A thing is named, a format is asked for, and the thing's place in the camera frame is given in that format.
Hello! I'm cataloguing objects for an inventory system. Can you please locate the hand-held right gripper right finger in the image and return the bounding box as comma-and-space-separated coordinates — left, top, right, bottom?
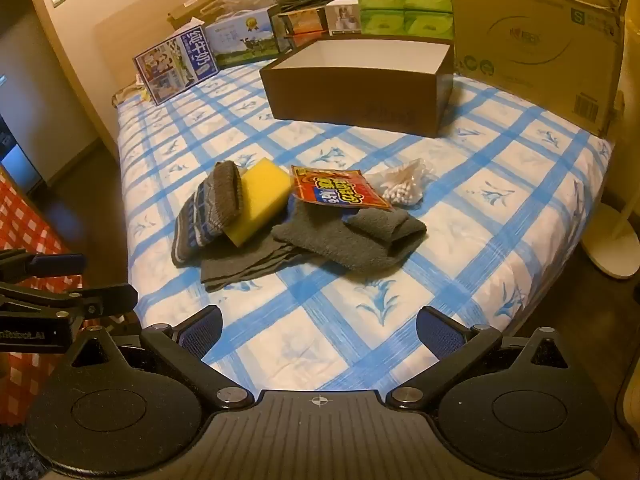
386, 305, 581, 411

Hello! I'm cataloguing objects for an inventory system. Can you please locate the yellow sponge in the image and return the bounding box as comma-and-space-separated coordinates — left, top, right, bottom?
223, 157, 295, 248

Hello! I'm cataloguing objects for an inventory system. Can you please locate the red checked cloth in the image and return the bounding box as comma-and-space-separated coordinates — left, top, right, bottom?
0, 167, 83, 428

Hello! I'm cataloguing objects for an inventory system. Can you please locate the small white printed box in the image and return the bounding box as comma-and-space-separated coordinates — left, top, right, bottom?
325, 1, 362, 36

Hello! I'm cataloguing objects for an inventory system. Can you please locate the green and white milk box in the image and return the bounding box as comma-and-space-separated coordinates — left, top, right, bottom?
204, 6, 281, 70

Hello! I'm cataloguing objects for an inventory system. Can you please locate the red printed packet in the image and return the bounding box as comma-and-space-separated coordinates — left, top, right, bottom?
291, 165, 393, 211

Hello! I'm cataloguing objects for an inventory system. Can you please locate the long flat cardboard box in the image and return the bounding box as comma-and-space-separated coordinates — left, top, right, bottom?
167, 0, 241, 31

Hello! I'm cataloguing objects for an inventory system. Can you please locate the dark glossy screen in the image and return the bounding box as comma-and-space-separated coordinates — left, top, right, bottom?
0, 110, 45, 196

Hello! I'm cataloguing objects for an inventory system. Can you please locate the thin grey cloth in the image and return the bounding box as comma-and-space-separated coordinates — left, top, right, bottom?
200, 232, 301, 293

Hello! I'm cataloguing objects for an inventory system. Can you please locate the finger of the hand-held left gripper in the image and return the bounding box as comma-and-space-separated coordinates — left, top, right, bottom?
0, 249, 86, 283
0, 282, 138, 320

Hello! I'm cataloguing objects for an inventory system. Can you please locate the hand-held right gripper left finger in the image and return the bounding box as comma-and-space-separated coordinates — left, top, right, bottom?
62, 305, 256, 411

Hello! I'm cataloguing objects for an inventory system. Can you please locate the beige wooden headboard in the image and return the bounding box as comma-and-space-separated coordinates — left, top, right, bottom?
95, 0, 296, 96

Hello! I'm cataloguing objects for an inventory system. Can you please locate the green tissue packet bundle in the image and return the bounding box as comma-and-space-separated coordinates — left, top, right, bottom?
356, 0, 455, 40

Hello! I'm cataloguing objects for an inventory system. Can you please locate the large tan cardboard box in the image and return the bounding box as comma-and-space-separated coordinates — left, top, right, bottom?
446, 0, 631, 136

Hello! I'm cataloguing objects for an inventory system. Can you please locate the grey fuzzy towel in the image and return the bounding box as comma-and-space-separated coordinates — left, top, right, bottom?
272, 200, 428, 273

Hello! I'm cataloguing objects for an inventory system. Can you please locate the brown cardboard box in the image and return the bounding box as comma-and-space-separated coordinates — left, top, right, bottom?
259, 35, 456, 138

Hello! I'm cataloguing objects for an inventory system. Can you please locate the blue printed box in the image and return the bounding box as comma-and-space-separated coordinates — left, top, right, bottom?
132, 25, 221, 107

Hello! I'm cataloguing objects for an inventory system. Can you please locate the white fan stand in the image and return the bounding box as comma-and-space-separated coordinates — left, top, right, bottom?
580, 160, 640, 279

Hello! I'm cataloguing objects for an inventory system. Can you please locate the grey striped knit sock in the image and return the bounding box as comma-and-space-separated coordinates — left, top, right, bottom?
171, 161, 245, 267

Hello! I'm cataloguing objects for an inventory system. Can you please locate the small beige woven item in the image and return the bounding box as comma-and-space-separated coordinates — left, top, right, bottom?
112, 74, 151, 108

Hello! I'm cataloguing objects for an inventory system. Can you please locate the clear bag of cotton swabs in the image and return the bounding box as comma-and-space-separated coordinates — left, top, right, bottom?
365, 158, 438, 207

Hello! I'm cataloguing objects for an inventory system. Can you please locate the dark box with orange print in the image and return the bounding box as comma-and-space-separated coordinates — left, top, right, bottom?
271, 7, 331, 53

